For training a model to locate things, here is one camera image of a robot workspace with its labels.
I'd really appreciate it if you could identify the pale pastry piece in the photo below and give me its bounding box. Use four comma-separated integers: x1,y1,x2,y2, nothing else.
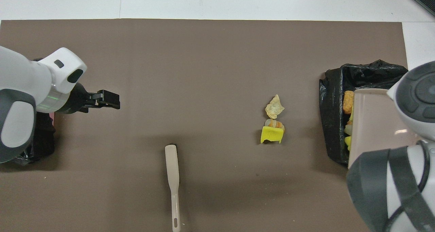
265,94,285,120

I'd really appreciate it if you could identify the black bag lined bin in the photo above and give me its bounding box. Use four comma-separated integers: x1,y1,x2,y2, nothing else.
319,59,409,167

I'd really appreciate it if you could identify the beige plastic dustpan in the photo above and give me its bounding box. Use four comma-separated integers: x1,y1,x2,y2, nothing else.
348,88,422,169

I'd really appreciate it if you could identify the black bag bin, pink rim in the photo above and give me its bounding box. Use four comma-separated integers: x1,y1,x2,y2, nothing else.
14,57,56,166

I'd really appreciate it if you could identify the beige hand brush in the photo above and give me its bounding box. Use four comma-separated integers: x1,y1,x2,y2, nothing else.
165,144,181,232

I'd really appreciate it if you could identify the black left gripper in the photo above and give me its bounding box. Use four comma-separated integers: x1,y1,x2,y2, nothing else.
63,83,120,114

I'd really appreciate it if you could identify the brown table mat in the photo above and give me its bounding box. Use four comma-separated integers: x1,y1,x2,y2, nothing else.
0,19,426,232

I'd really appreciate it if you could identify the brown bread nugget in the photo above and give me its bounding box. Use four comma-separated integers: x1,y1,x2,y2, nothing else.
343,90,355,114

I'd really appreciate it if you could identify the square yellow sponge piece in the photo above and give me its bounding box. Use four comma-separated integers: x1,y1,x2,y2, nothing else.
260,126,284,144

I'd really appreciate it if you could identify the orange striped bread roll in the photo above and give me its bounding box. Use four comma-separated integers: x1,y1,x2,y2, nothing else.
264,119,285,132

